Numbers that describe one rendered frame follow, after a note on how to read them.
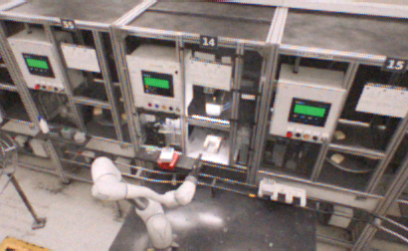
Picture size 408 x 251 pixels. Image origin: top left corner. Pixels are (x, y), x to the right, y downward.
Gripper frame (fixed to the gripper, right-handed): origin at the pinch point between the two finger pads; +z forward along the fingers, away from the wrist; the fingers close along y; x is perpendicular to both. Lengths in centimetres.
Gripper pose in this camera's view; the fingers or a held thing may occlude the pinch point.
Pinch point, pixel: (200, 159)
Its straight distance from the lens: 236.1
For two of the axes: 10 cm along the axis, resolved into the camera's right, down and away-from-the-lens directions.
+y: 0.0, -7.8, -6.3
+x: -9.6, -1.8, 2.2
